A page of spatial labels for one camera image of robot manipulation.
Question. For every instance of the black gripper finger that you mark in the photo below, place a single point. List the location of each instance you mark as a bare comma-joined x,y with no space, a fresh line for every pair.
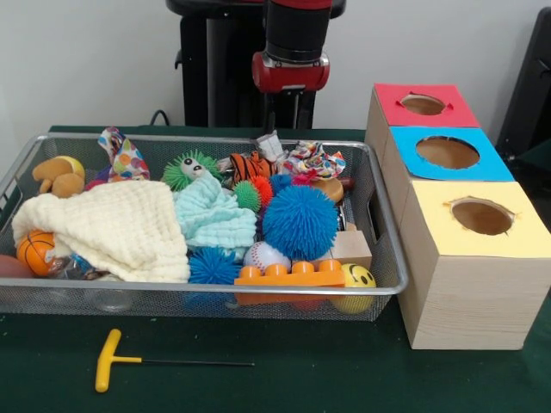
270,107
304,107

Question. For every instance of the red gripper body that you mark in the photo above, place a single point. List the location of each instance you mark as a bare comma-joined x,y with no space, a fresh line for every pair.
288,77

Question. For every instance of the multicolour print cloth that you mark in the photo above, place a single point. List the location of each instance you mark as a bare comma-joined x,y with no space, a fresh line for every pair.
314,161

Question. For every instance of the shallow silver mesh bin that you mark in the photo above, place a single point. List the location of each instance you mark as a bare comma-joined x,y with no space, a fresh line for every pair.
129,306

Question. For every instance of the wooden box with three holes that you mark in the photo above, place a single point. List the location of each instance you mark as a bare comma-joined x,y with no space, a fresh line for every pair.
473,301

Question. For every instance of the green spiky ball with eyes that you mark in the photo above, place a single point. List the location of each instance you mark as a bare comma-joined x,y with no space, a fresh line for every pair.
178,177

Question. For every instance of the large blue spiky ball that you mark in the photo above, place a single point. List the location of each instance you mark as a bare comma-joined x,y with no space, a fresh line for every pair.
299,223

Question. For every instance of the light blue waffle cloth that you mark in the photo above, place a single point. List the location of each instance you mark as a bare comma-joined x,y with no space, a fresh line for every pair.
211,215

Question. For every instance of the white baseball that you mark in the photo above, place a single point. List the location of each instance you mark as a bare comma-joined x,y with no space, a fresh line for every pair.
262,258

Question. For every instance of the polka dot cloth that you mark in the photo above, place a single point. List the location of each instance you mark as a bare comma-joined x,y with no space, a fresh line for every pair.
129,165

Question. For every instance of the small blue spiky ball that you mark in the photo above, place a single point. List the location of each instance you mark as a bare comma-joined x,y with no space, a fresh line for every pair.
213,266

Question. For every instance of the orange toy building brick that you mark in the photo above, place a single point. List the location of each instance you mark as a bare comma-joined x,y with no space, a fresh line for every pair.
288,279

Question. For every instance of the yellow smiley face ball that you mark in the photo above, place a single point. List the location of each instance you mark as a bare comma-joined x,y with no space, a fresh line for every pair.
359,279

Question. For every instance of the cream waffle cloth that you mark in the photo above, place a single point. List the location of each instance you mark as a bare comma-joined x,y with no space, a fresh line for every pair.
107,223

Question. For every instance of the brown plush toy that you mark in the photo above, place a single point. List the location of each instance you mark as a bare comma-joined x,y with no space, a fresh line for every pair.
60,176

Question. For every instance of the black panel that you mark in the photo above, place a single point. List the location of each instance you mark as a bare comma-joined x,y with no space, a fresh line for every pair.
529,86

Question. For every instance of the dark green table cloth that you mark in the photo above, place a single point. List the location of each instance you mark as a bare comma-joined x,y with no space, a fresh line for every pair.
301,378
540,157

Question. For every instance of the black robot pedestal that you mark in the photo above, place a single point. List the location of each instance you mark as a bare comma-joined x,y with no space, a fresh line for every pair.
202,64

